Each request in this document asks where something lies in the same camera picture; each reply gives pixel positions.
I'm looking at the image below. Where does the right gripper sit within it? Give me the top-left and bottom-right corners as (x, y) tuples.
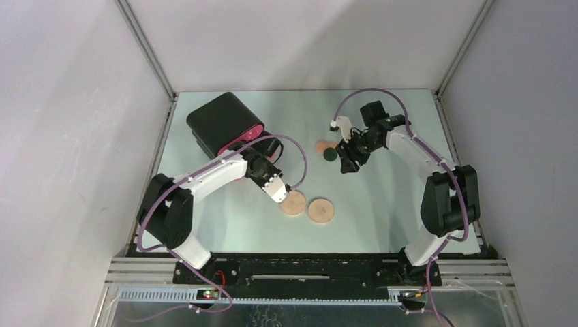
(335, 129), (382, 174)

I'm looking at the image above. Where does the large beige sponge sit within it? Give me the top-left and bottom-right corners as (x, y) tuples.
(279, 191), (307, 217)

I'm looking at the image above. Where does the black pink drawer organizer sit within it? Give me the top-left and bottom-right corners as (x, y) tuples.
(186, 92), (269, 159)

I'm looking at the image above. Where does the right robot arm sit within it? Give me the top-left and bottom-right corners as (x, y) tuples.
(330, 101), (480, 285)

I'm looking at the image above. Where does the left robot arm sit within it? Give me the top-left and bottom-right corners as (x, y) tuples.
(138, 139), (288, 284)

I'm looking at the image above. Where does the dark green round sponge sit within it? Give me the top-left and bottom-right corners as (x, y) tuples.
(322, 147), (339, 161)

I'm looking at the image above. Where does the beige round sponge lower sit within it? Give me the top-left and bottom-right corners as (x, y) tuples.
(307, 198), (335, 225)

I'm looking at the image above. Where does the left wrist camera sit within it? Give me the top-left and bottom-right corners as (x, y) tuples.
(262, 174), (288, 204)

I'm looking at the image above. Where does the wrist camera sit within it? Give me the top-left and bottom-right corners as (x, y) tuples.
(262, 174), (288, 204)
(330, 116), (353, 143)

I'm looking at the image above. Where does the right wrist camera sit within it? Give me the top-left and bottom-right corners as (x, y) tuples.
(330, 116), (353, 143)

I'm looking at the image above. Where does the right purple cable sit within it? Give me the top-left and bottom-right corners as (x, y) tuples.
(331, 88), (472, 327)

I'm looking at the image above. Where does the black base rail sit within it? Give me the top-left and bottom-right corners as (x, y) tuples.
(172, 252), (442, 300)

